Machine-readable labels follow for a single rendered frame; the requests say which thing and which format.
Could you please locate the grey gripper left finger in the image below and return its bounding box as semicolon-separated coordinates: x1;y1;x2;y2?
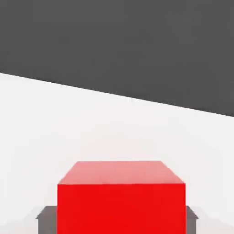
21;205;58;234

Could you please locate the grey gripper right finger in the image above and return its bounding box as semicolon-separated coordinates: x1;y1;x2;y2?
186;205;216;234

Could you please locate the small red cube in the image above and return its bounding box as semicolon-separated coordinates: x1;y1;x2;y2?
57;160;186;234

